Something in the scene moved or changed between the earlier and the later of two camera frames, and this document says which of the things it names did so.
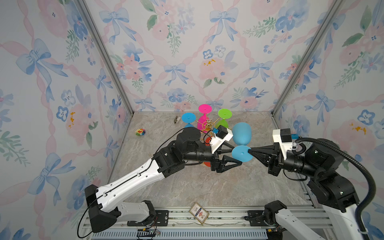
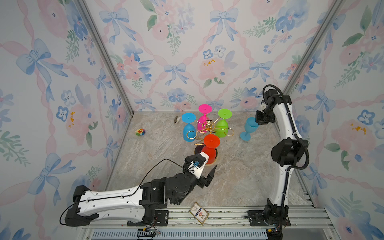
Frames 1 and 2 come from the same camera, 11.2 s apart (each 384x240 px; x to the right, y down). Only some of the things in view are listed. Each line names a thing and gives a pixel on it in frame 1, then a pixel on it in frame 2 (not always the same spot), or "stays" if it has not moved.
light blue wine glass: x=242 y=134 → x=250 y=126
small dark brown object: x=177 y=119 stays
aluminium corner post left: x=83 y=6 stays
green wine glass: x=224 y=114 stays
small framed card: x=199 y=212 stays
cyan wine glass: x=189 y=118 stays
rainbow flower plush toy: x=140 y=132 stays
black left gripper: x=219 y=164 → x=202 y=180
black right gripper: x=273 y=162 → x=260 y=121
